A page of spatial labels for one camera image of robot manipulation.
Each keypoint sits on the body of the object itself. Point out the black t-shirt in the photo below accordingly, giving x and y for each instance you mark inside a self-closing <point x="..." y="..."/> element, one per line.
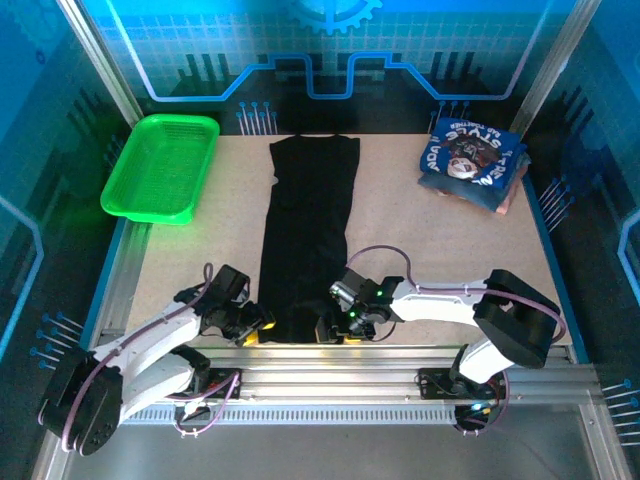
<point x="310" y="225"/>

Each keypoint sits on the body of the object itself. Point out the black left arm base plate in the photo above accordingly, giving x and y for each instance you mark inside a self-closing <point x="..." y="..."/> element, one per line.
<point x="225" y="385"/>

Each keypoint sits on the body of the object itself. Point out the pink folded t-shirt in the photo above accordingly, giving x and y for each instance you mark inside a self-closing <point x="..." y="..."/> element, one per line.
<point x="512" y="192"/>

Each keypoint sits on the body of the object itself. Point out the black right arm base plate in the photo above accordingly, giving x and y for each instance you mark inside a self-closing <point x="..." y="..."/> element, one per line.
<point x="435" y="385"/>

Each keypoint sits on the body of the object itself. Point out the green plastic basket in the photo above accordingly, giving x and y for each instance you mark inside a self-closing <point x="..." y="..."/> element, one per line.
<point x="160" y="165"/>

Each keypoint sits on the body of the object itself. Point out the black controller with LEDs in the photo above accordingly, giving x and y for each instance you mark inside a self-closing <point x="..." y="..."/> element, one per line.
<point x="472" y="412"/>

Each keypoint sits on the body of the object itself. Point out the aluminium frame post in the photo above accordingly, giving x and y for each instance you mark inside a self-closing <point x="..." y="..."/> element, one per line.
<point x="100" y="60"/>
<point x="555" y="65"/>

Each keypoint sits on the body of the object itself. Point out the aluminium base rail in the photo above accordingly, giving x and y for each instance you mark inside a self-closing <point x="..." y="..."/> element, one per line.
<point x="325" y="375"/>

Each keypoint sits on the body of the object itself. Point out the blue printed folded t-shirt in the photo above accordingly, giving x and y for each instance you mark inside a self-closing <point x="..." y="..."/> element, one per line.
<point x="465" y="155"/>

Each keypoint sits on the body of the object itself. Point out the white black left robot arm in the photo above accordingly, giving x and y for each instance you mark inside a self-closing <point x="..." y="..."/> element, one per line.
<point x="150" y="330"/>

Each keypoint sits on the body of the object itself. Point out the grey metal bottom panel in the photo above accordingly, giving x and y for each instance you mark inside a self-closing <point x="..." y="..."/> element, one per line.
<point x="325" y="450"/>

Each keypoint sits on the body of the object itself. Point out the blue table side strip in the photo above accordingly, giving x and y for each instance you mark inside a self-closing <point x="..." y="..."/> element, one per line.
<point x="100" y="295"/>
<point x="542" y="230"/>

